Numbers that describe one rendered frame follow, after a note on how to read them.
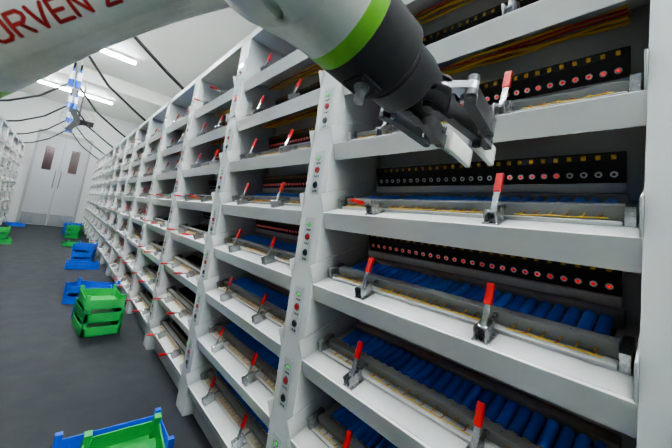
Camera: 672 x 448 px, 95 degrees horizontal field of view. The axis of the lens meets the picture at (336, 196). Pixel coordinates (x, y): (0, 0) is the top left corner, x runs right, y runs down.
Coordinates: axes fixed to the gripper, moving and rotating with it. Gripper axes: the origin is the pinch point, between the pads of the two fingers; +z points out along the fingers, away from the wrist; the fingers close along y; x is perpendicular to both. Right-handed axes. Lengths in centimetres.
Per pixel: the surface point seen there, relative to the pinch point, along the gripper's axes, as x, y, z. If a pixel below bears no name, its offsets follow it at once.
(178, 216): -15, -183, 13
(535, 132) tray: 6.7, 5.1, 9.4
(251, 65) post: 58, -112, 0
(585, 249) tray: -10.6, 11.9, 12.0
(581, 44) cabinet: 34.0, 6.9, 23.6
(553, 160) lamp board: 8.4, 4.2, 23.4
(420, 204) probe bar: -3.4, -17.7, 16.1
